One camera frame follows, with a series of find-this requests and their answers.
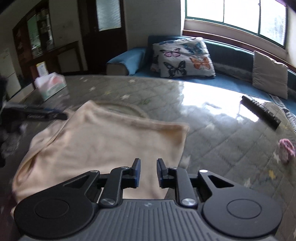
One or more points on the butterfly print pillow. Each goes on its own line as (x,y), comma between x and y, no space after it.
(182,57)

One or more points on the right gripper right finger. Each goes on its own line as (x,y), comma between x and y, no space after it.
(177,179)

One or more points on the black remote control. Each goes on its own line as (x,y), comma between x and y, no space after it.
(261,111)

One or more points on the pink small toy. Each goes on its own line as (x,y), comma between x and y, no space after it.
(286,150)

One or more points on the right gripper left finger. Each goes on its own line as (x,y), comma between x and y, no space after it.
(116,181)

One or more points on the tissue box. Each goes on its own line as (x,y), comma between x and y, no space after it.
(50,84)

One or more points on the plain beige pillow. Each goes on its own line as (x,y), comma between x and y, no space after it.
(269,75)

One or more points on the green framed window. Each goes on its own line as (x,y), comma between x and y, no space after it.
(266,19)

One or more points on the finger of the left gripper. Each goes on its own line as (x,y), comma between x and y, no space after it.
(45,115)

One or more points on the blue sofa bench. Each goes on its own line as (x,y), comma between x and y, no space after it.
(233,67)

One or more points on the white refrigerator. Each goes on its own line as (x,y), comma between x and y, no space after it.
(8,71)

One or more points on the cream beige garment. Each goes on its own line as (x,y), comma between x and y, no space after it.
(93,138)

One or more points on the quilted star table cover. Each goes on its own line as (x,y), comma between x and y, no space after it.
(224,137)

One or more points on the dark wooden door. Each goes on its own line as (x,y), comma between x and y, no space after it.
(102,25)

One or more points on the dark wooden cabinet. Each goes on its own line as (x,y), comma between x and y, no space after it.
(35,43)

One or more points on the round inset table stove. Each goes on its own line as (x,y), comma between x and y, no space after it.
(123,108)

